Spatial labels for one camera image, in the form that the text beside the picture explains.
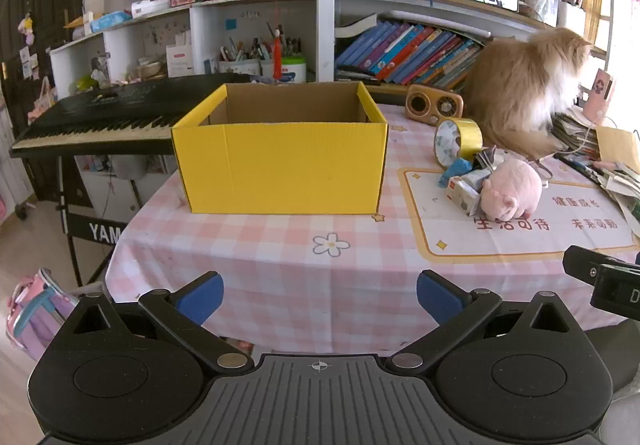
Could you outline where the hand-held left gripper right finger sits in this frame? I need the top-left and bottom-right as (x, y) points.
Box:
(384, 269), (579, 373)

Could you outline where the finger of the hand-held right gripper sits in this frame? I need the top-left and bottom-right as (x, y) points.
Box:
(562, 245), (640, 284)

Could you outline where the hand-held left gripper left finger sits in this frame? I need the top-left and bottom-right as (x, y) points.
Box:
(64, 271), (254, 374)

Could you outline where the pink plush pig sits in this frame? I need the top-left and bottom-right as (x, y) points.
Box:
(479, 159), (545, 220)

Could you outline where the black binder clip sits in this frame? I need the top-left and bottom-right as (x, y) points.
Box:
(470, 147), (501, 173)

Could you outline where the yellow cardboard box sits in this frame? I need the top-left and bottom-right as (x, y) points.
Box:
(171, 81), (390, 216)

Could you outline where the pink checked tablecloth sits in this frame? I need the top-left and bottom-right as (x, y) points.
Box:
(105, 102), (640, 356)

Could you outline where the white patterned tissue packet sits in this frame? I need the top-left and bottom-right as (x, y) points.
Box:
(445, 172), (488, 217)

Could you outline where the brown cardboard envelope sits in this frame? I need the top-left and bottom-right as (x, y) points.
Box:
(595, 126), (640, 176)

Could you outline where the black keyboard stand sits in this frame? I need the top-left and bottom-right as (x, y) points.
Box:
(55, 155), (146, 287)

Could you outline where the blue crumpled bag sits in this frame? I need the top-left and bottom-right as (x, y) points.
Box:
(439, 157), (474, 188)

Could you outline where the stack of papers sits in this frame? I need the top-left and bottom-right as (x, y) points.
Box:
(550, 107), (640, 236)

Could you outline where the yellow tape roll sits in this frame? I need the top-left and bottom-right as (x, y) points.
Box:
(433, 117), (484, 170)

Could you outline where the pink backpack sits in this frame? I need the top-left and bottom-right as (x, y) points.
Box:
(5, 267), (94, 362)

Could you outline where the pink portable device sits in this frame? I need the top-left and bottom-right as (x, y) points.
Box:
(587, 69), (617, 118)

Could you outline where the fluffy orange cat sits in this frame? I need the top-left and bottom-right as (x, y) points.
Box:
(462, 27), (594, 162)

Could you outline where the wooden retro radio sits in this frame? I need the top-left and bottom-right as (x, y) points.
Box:
(405, 84), (466, 126)

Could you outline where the black electronic keyboard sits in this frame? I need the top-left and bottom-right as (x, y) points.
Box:
(9, 72), (261, 158)

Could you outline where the white box with red label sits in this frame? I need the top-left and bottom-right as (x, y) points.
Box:
(166, 45), (194, 78)

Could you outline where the green and white pen holder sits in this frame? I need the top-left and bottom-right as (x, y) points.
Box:
(280, 55), (307, 84)

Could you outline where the row of colourful books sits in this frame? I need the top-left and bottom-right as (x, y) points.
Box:
(335, 20), (488, 90)

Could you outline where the red tassel ornament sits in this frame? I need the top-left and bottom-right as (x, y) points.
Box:
(267, 22), (284, 80)

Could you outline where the blue wipes pack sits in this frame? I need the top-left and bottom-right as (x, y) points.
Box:
(90, 11), (132, 33)

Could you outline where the white shelf unit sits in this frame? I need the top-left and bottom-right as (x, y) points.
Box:
(49, 0), (321, 98)

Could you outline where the wooden bookshelf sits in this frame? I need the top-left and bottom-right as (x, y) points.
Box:
(332, 0), (614, 98)

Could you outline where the white cable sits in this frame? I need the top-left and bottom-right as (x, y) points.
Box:
(565, 110), (616, 156)

